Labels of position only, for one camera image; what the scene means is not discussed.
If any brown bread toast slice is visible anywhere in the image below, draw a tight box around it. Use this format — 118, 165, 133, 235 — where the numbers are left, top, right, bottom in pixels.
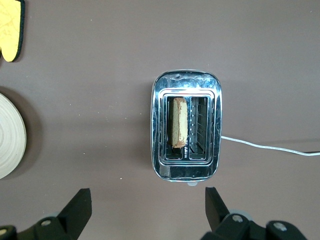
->
166, 96, 188, 149

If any chrome and cream toaster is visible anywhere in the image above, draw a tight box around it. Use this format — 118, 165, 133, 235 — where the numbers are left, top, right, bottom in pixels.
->
150, 68, 223, 187

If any round light wooden plate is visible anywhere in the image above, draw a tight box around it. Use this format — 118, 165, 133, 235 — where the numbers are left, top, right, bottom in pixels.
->
0, 92, 27, 180

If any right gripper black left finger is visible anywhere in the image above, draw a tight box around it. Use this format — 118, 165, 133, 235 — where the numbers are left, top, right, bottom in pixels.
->
23, 187, 93, 240

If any white toaster power cable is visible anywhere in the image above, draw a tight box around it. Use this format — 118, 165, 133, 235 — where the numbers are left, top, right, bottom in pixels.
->
221, 135, 320, 157

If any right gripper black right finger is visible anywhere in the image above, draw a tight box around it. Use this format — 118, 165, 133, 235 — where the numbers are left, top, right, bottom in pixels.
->
201, 186, 308, 240

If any brown table cover mat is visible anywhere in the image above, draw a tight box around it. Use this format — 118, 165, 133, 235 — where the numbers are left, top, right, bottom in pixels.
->
0, 0, 320, 240

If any yellow quilted oven mitt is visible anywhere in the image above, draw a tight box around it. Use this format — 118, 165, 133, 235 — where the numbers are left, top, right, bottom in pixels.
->
0, 0, 26, 63

